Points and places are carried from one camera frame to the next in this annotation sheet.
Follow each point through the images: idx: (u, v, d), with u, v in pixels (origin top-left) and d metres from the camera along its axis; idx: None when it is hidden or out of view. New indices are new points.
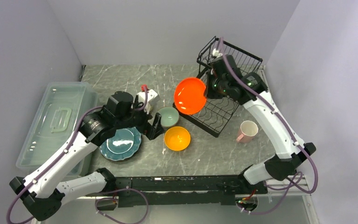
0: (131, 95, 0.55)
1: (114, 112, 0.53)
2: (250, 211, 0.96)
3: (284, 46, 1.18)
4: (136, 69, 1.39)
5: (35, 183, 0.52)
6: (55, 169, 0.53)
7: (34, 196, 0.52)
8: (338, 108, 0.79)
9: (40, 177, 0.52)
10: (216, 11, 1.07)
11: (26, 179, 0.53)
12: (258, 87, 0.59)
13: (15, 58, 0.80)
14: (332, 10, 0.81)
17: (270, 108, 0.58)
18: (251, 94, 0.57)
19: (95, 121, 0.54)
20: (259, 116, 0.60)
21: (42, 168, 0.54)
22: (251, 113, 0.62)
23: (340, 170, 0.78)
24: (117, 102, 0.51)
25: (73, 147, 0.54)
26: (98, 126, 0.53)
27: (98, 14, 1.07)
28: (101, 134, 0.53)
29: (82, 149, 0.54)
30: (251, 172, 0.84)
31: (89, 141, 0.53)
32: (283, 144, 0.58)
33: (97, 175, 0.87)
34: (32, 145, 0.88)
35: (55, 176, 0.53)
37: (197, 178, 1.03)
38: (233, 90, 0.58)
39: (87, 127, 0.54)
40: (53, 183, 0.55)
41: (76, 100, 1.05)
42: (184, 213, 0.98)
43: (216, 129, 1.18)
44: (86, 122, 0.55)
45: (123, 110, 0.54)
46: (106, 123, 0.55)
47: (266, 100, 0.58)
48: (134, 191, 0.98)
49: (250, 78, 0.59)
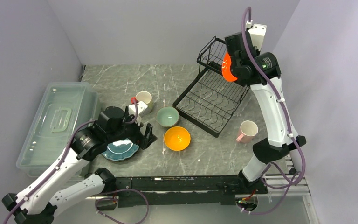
0: (123, 110, 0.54)
1: (105, 128, 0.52)
2: (250, 211, 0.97)
3: (285, 46, 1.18)
4: (137, 69, 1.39)
5: (27, 200, 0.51)
6: (47, 185, 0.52)
7: (25, 213, 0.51)
8: (338, 108, 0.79)
9: (32, 193, 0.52)
10: (217, 11, 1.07)
11: (18, 196, 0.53)
12: (271, 71, 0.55)
13: (15, 58, 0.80)
14: (332, 9, 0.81)
17: (276, 96, 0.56)
18: (264, 78, 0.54)
19: (86, 136, 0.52)
20: (264, 101, 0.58)
21: (34, 184, 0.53)
22: (255, 94, 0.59)
23: (340, 170, 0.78)
24: (107, 118, 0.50)
25: (65, 164, 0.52)
26: (89, 142, 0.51)
27: (98, 14, 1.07)
28: (93, 150, 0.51)
29: (73, 166, 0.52)
30: (249, 170, 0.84)
31: (80, 157, 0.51)
32: (278, 133, 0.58)
33: (94, 178, 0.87)
34: (32, 145, 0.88)
35: (47, 192, 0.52)
37: (197, 178, 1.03)
38: (244, 69, 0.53)
39: (78, 143, 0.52)
40: (46, 198, 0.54)
41: (76, 100, 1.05)
42: (184, 213, 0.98)
43: (216, 129, 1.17)
44: (77, 137, 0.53)
45: (115, 125, 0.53)
46: (98, 138, 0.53)
47: (275, 87, 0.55)
48: (134, 191, 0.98)
49: (266, 59, 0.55)
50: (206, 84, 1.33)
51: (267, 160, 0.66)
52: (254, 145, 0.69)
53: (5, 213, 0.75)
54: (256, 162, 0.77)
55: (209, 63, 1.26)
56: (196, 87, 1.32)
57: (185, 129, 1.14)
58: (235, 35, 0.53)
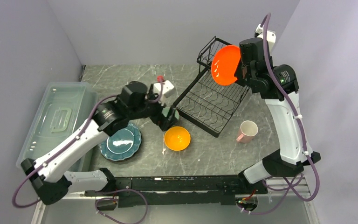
0: (145, 86, 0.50)
1: (127, 103, 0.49)
2: (250, 211, 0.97)
3: (285, 46, 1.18)
4: (137, 69, 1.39)
5: (45, 166, 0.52)
6: (65, 155, 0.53)
7: (43, 179, 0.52)
8: (338, 108, 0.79)
9: (50, 161, 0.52)
10: (217, 11, 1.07)
11: (37, 163, 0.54)
12: (289, 86, 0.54)
13: (15, 58, 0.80)
14: (332, 10, 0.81)
17: (293, 113, 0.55)
18: (282, 93, 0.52)
19: (109, 110, 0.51)
20: (279, 117, 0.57)
21: (53, 152, 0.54)
22: (271, 109, 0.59)
23: (340, 170, 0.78)
24: (130, 94, 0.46)
25: (85, 135, 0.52)
26: (111, 116, 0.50)
27: (98, 14, 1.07)
28: (114, 124, 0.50)
29: (93, 138, 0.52)
30: (251, 171, 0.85)
31: (102, 129, 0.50)
32: (293, 150, 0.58)
33: (99, 173, 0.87)
34: (32, 145, 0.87)
35: (65, 160, 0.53)
37: (197, 178, 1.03)
38: (260, 83, 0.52)
39: (100, 115, 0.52)
40: (62, 168, 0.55)
41: (76, 100, 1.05)
42: (184, 213, 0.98)
43: (216, 129, 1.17)
44: (99, 110, 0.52)
45: (137, 101, 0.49)
46: (120, 113, 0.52)
47: (293, 103, 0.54)
48: (134, 191, 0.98)
49: (285, 73, 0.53)
50: (206, 84, 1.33)
51: (278, 174, 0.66)
52: (265, 157, 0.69)
53: (5, 213, 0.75)
54: (260, 168, 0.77)
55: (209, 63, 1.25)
56: (196, 87, 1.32)
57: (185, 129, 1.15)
58: (251, 42, 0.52)
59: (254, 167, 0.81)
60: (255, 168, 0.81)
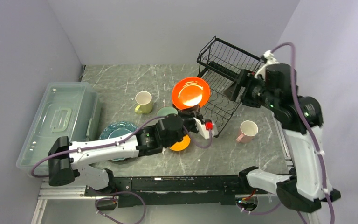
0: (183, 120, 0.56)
1: (161, 135, 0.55)
2: (250, 211, 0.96)
3: (284, 46, 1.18)
4: (137, 69, 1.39)
5: (79, 152, 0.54)
6: (99, 152, 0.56)
7: (70, 161, 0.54)
8: (336, 108, 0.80)
9: (85, 150, 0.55)
10: (217, 11, 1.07)
11: (73, 144, 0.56)
12: (313, 119, 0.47)
13: (15, 58, 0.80)
14: (333, 10, 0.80)
17: (314, 147, 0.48)
18: (304, 126, 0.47)
19: (148, 136, 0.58)
20: (299, 149, 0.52)
21: (91, 143, 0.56)
22: (291, 138, 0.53)
23: (340, 170, 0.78)
24: (165, 128, 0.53)
25: (123, 145, 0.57)
26: (148, 143, 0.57)
27: (98, 14, 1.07)
28: (147, 150, 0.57)
29: (128, 151, 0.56)
30: (255, 177, 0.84)
31: (138, 148, 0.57)
32: (311, 185, 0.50)
33: (105, 174, 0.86)
34: (32, 145, 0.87)
35: (97, 156, 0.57)
37: (197, 178, 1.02)
38: (283, 114, 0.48)
39: (142, 137, 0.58)
40: (88, 161, 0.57)
41: (76, 100, 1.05)
42: (184, 213, 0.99)
43: (216, 129, 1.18)
44: (141, 133, 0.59)
45: (171, 135, 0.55)
46: (156, 141, 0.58)
47: (315, 136, 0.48)
48: (138, 200, 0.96)
49: (309, 106, 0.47)
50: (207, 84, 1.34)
51: (291, 206, 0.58)
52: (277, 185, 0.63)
53: (5, 213, 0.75)
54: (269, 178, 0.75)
55: (209, 62, 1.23)
56: None
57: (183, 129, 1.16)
58: (278, 70, 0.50)
59: (259, 176, 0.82)
60: (260, 177, 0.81)
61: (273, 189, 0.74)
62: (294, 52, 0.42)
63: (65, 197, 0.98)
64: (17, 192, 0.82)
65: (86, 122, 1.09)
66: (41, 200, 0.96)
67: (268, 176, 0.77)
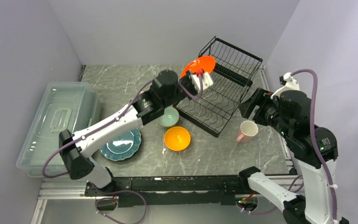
0: (176, 73, 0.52)
1: (159, 95, 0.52)
2: (250, 211, 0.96)
3: (284, 46, 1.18)
4: (136, 69, 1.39)
5: (83, 139, 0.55)
6: (102, 132, 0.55)
7: (79, 150, 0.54)
8: (336, 108, 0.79)
9: (89, 135, 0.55)
10: (217, 11, 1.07)
11: (76, 134, 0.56)
12: (327, 153, 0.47)
13: (14, 58, 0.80)
14: (333, 10, 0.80)
17: (327, 180, 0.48)
18: (319, 160, 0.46)
19: (146, 101, 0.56)
20: (310, 180, 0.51)
21: (92, 127, 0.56)
22: (302, 168, 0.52)
23: (340, 170, 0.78)
24: (160, 85, 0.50)
25: (124, 118, 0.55)
26: (148, 107, 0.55)
27: (98, 14, 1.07)
28: (149, 114, 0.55)
29: (131, 122, 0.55)
30: (257, 183, 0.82)
31: (140, 116, 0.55)
32: (321, 217, 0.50)
33: (107, 171, 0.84)
34: (32, 145, 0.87)
35: (102, 137, 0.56)
37: (197, 178, 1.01)
38: (298, 146, 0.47)
39: (140, 104, 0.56)
40: (97, 144, 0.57)
41: (76, 100, 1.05)
42: (184, 213, 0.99)
43: (216, 129, 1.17)
44: (139, 101, 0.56)
45: (168, 93, 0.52)
46: (155, 104, 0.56)
47: (329, 171, 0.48)
48: (140, 201, 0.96)
49: (325, 141, 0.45)
50: None
51: None
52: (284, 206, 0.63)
53: (5, 213, 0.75)
54: (271, 190, 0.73)
55: None
56: None
57: (183, 128, 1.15)
58: (295, 101, 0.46)
59: (260, 184, 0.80)
60: (262, 185, 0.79)
61: (273, 201, 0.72)
62: (316, 86, 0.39)
63: (65, 197, 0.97)
64: (17, 192, 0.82)
65: (86, 122, 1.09)
66: (41, 200, 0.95)
67: (271, 186, 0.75)
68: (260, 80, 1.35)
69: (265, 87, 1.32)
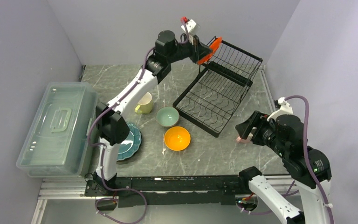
0: (172, 31, 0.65)
1: (164, 52, 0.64)
2: (250, 211, 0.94)
3: (284, 46, 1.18)
4: (136, 69, 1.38)
5: (119, 104, 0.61)
6: (131, 95, 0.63)
7: (119, 113, 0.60)
8: (335, 108, 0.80)
9: (122, 99, 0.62)
10: (217, 11, 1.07)
11: (109, 103, 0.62)
12: (321, 173, 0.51)
13: (14, 58, 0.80)
14: (333, 10, 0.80)
17: (323, 200, 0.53)
18: (313, 181, 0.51)
19: (155, 62, 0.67)
20: (308, 199, 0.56)
21: (120, 94, 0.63)
22: (301, 189, 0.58)
23: (338, 170, 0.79)
24: (163, 43, 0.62)
25: (143, 80, 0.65)
26: (159, 66, 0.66)
27: (98, 14, 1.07)
28: (161, 72, 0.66)
29: (150, 81, 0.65)
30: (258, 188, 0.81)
31: (155, 75, 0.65)
32: None
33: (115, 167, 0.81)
34: (32, 145, 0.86)
35: (133, 99, 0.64)
37: (197, 178, 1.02)
38: (293, 168, 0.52)
39: (150, 66, 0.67)
40: (129, 107, 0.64)
41: (76, 100, 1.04)
42: (184, 213, 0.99)
43: (216, 129, 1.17)
44: (148, 64, 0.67)
45: (170, 48, 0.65)
46: (162, 62, 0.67)
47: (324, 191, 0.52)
48: (141, 199, 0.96)
49: (318, 163, 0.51)
50: (207, 84, 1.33)
51: None
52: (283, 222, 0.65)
53: (5, 213, 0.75)
54: (268, 196, 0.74)
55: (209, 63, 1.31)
56: (196, 87, 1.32)
57: (185, 129, 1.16)
58: (290, 126, 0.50)
59: (262, 190, 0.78)
60: (262, 191, 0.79)
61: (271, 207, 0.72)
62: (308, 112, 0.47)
63: (65, 197, 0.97)
64: (17, 192, 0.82)
65: None
66: (41, 200, 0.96)
67: (268, 192, 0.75)
68: (260, 80, 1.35)
69: (265, 87, 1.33)
